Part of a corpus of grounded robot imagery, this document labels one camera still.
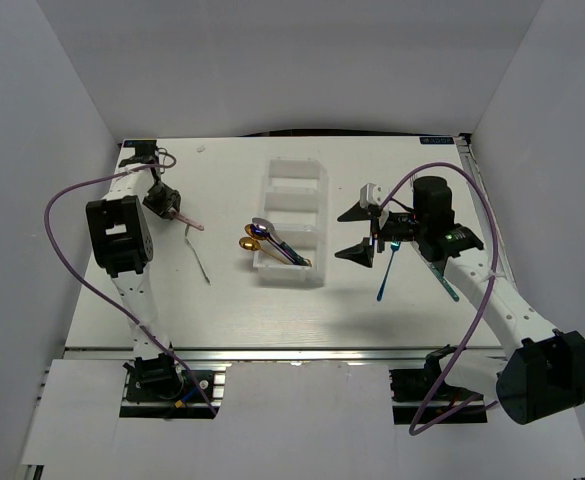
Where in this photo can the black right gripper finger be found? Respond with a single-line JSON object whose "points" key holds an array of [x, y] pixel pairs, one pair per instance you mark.
{"points": [[358, 213], [361, 254]]}

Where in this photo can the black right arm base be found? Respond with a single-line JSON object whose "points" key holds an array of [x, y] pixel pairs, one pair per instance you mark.
{"points": [[409, 387]]}

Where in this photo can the gold spoon plain handle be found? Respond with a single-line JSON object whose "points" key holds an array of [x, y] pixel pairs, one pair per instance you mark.
{"points": [[260, 234]]}

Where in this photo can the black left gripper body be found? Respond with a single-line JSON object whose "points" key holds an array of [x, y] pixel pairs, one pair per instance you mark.
{"points": [[160, 198]]}

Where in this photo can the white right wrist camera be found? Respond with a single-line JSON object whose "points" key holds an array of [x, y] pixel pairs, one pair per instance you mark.
{"points": [[371, 195]]}

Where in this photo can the gold spoon ornate handle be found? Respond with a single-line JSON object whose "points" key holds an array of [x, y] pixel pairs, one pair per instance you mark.
{"points": [[253, 244]]}

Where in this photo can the plain silver fork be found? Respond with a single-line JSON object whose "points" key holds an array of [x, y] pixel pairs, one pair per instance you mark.
{"points": [[196, 255]]}

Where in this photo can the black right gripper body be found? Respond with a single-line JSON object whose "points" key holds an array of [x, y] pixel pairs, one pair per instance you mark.
{"points": [[403, 226]]}

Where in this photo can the silver spoon pink handle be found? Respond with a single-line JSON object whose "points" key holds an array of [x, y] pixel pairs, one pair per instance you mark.
{"points": [[176, 215]]}

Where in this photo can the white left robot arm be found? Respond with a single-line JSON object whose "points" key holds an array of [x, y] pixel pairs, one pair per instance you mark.
{"points": [[123, 247]]}

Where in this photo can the blue label sticker left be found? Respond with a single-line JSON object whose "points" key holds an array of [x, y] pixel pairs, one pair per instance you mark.
{"points": [[140, 143]]}

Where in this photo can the purple metallic spoon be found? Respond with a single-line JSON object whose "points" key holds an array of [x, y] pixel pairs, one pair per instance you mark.
{"points": [[295, 257]]}

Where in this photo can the silver spoon green handle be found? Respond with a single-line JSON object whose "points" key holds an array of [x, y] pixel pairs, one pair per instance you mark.
{"points": [[270, 227]]}

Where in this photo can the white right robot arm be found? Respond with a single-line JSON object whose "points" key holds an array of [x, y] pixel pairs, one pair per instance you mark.
{"points": [[543, 371]]}

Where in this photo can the white three-compartment plastic tray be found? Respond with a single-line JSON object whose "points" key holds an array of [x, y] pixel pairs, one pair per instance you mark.
{"points": [[295, 201]]}

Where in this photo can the blue label sticker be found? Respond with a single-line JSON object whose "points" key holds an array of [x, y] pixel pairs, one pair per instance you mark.
{"points": [[140, 143], [436, 140]]}

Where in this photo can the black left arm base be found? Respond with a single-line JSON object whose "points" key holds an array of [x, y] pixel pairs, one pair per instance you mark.
{"points": [[157, 389]]}

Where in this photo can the blue label sticker right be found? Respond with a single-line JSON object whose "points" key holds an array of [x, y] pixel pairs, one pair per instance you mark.
{"points": [[436, 140]]}

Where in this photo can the knife with teal handle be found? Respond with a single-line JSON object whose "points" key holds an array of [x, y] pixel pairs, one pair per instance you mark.
{"points": [[447, 285]]}

